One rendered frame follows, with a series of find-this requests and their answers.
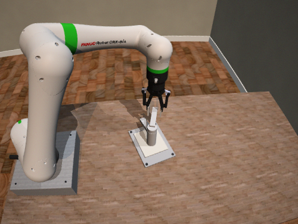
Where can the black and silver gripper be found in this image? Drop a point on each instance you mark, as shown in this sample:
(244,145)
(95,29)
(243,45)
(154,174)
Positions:
(158,90)

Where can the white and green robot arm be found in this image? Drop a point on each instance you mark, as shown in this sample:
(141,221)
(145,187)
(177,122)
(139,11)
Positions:
(50,64)

